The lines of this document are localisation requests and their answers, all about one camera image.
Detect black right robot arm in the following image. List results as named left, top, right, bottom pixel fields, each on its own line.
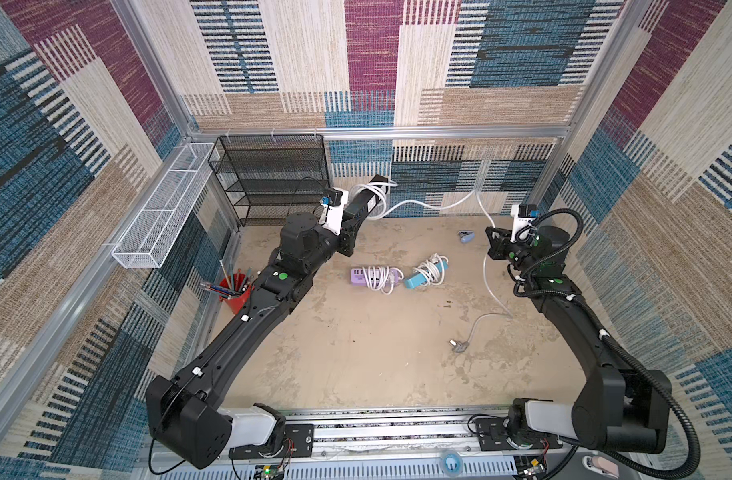
left=486, top=225, right=676, bottom=453

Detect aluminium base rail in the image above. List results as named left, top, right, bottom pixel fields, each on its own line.
left=130, top=404, right=619, bottom=480

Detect white wire mesh basket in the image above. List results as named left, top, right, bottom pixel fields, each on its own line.
left=112, top=143, right=214, bottom=269

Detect black wire mesh shelf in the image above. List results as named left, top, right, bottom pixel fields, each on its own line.
left=209, top=135, right=332, bottom=227

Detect white power strip cord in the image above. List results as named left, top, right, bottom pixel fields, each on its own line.
left=347, top=178, right=516, bottom=354

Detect black power strip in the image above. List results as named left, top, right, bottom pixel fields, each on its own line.
left=343, top=175, right=394, bottom=223

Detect teal power strip with cord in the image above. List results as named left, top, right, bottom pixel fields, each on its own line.
left=403, top=253, right=449, bottom=289

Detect red pen cup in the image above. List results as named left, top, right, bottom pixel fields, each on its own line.
left=221, top=272, right=251, bottom=314

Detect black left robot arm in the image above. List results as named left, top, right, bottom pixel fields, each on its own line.
left=146, top=212, right=367, bottom=469

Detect purple power strip with cord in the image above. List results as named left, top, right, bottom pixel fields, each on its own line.
left=350, top=265, right=405, bottom=295

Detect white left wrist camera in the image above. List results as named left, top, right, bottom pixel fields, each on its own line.
left=319, top=187, right=349, bottom=235

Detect black corrugated cable conduit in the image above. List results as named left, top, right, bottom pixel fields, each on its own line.
left=507, top=208, right=702, bottom=480

